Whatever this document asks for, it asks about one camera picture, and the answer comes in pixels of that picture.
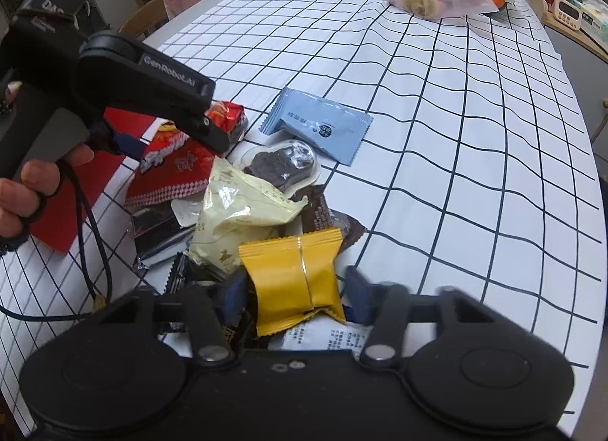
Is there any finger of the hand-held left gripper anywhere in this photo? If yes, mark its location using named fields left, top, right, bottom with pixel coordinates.
left=78, top=31, right=233, bottom=157
left=90, top=118, right=146, bottom=163

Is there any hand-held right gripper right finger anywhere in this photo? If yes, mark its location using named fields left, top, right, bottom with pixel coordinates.
left=344, top=265, right=507, bottom=370

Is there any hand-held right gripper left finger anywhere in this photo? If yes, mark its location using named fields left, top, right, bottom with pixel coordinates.
left=111, top=274, right=249, bottom=368

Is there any yellow snack packet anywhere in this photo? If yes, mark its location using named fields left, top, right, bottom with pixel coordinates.
left=237, top=227, right=347, bottom=338

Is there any orange-red shiny snack packet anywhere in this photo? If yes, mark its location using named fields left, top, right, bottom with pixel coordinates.
left=204, top=100, right=249, bottom=157

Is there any cream snack packet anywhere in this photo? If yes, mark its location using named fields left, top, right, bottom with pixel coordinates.
left=187, top=156, right=309, bottom=275

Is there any dark snack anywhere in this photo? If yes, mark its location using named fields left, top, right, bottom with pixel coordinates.
left=128, top=206, right=195, bottom=273

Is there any red cardboard box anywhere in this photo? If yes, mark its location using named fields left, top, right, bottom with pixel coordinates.
left=26, top=106, right=160, bottom=254

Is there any person's left hand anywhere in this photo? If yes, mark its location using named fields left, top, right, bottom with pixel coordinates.
left=0, top=144, right=96, bottom=252

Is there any red white printed snack packet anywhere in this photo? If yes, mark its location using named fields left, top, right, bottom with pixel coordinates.
left=139, top=120, right=191, bottom=173

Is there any white printed paper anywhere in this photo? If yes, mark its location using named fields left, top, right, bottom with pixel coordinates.
left=282, top=320, right=366, bottom=352

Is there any wooden chair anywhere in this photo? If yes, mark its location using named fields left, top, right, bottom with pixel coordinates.
left=118, top=0, right=241, bottom=40

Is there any red patterned snack packet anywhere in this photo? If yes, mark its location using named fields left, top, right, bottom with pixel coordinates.
left=124, top=139, right=217, bottom=211

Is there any brown snack packet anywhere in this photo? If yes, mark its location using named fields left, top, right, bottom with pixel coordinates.
left=285, top=183, right=367, bottom=254

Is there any clear-wrapped chocolate cake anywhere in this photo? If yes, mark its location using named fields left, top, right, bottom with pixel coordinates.
left=237, top=139, right=321, bottom=195

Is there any white checked tablecloth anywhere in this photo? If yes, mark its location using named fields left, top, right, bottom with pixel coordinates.
left=0, top=0, right=602, bottom=437

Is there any blue-grey snack packet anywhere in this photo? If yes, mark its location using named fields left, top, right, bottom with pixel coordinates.
left=259, top=87, right=374, bottom=167

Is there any white timer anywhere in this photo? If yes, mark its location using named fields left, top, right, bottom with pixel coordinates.
left=551, top=0, right=585, bottom=33

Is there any tissue pack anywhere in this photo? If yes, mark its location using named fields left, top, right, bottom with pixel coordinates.
left=580, top=0, right=608, bottom=45

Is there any black cable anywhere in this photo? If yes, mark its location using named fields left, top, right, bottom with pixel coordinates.
left=0, top=160, right=115, bottom=323

